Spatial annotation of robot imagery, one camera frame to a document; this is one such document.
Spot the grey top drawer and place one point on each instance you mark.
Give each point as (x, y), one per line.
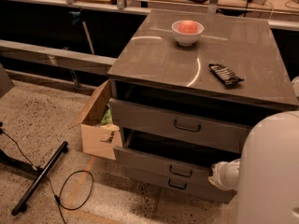
(179, 126)

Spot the green bag in box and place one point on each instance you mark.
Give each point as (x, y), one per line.
(107, 117)

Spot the grey drawer cabinet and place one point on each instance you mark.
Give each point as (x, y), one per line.
(155, 70)

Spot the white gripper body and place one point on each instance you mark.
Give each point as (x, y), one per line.
(219, 174)

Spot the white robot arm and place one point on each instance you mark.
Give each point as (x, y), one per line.
(266, 176)

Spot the grey bottom drawer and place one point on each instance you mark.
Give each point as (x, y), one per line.
(207, 192)

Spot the black snack packet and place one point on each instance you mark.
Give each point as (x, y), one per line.
(225, 75)

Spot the white ceramic bowl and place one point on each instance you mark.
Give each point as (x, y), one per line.
(186, 39)

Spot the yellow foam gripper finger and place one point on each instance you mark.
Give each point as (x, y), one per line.
(211, 175)

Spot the grey drawer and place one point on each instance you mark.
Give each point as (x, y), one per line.
(179, 126)
(169, 157)
(207, 192)

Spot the red apple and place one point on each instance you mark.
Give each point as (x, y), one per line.
(188, 27)

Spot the grey metal rail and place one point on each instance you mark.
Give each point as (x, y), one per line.
(63, 58)

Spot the cardboard box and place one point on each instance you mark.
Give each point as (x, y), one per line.
(97, 139)

